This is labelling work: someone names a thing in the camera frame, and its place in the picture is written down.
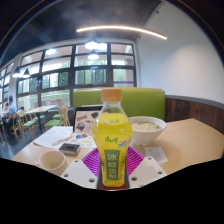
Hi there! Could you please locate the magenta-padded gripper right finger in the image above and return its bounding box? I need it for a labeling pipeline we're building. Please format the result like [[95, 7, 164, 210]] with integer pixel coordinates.
[[124, 145, 168, 190]]

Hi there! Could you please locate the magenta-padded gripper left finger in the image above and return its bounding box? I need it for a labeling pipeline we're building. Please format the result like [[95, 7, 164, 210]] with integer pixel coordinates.
[[60, 146, 102, 190]]

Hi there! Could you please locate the yellow drink bottle orange cap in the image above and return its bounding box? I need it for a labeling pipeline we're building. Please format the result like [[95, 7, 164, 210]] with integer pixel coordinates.
[[91, 87, 134, 188]]

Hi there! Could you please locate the crumpled white receipt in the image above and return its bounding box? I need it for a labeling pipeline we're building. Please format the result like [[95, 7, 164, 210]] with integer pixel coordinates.
[[144, 145, 169, 165]]

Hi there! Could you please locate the small dark box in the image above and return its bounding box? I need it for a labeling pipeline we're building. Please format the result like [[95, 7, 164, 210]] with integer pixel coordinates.
[[58, 142, 82, 157]]

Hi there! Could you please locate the white ceramic mug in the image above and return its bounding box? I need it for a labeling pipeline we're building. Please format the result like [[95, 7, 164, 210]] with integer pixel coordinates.
[[34, 150, 69, 177]]

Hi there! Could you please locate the white bowl of food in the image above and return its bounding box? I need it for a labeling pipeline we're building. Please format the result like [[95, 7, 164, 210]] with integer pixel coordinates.
[[128, 115, 167, 147]]

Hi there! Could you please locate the white paper document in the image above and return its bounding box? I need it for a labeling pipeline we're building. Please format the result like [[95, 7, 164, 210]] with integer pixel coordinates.
[[32, 125, 74, 150]]

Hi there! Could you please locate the black tablet with stickers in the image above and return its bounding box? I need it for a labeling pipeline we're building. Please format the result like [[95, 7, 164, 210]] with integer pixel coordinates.
[[72, 105, 103, 135]]

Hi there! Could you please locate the group of green-seated wooden chairs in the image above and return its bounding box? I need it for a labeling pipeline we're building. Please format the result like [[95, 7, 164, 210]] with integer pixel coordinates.
[[8, 104, 71, 141]]

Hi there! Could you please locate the green upholstered booth bench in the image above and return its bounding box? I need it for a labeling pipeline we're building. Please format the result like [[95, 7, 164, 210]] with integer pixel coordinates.
[[72, 87, 167, 121]]

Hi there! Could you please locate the light wooden dining table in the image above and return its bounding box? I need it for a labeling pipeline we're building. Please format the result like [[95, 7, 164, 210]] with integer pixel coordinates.
[[24, 104, 58, 132]]

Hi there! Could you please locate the person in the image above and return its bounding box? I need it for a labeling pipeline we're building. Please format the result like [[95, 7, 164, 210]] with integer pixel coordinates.
[[3, 94, 18, 133], [1, 102, 10, 117]]

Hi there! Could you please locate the group of round pendant lamps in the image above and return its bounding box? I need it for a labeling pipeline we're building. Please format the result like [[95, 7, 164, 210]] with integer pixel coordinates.
[[12, 38, 101, 79]]

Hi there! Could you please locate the long linear ceiling light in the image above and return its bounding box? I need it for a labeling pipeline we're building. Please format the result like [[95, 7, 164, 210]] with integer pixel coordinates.
[[75, 25, 168, 41]]

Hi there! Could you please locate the dark-framed window wall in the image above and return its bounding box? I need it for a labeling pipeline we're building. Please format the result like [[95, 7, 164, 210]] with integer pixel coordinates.
[[0, 42, 137, 111]]

